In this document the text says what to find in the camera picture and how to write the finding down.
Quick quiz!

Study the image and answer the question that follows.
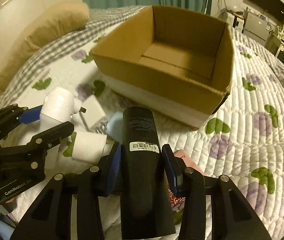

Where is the white cylinder container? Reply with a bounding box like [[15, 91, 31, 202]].
[[71, 132, 107, 164]]

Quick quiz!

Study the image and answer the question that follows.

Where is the white faucet filter device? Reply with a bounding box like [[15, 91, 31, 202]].
[[39, 87, 82, 132]]

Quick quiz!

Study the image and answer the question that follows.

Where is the open cardboard box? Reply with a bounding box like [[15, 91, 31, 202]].
[[91, 5, 234, 128]]

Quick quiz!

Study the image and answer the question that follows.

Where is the white power adapter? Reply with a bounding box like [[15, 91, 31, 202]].
[[79, 95, 106, 131]]

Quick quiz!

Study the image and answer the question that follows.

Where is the grey mini fridge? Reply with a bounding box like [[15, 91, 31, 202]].
[[243, 12, 269, 41]]

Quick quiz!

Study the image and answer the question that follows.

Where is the black bottle with label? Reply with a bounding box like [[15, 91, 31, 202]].
[[120, 107, 176, 239]]

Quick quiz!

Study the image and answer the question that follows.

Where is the beige pillow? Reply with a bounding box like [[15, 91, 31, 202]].
[[0, 2, 89, 95]]

